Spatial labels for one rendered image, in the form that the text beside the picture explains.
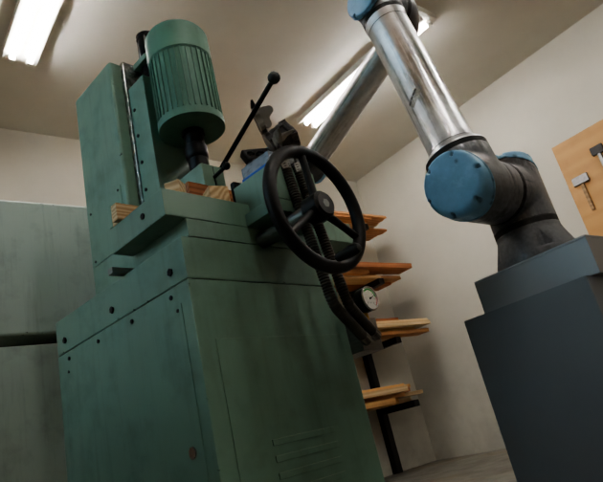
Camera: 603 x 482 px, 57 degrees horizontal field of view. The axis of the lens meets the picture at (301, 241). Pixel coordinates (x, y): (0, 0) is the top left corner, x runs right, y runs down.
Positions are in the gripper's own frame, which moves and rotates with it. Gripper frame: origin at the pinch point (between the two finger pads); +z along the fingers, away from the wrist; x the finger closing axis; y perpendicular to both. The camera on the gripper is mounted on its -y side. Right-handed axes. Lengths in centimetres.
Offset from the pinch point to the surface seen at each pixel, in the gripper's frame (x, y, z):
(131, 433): 54, -64, -9
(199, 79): -12.1, -9.5, 10.0
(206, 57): -19.5, -3.9, 9.8
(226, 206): 29.1, -23.2, 7.5
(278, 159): 37.0, -11.1, 19.8
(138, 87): -28.8, -23.1, 5.7
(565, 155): -59, 224, -222
